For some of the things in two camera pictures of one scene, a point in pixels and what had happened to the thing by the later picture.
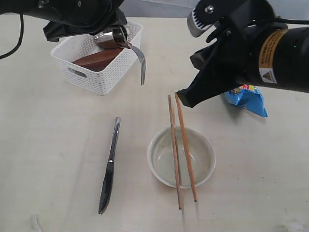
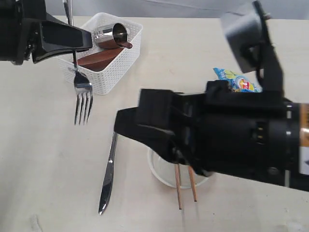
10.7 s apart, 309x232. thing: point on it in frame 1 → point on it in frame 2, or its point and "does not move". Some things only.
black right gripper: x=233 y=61 → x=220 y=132
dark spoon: x=127 y=45 does not move
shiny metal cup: x=118 y=37 does not move
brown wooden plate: x=98 y=62 does not move
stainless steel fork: x=138 y=52 → x=83 y=92
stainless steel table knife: x=106 y=188 does not move
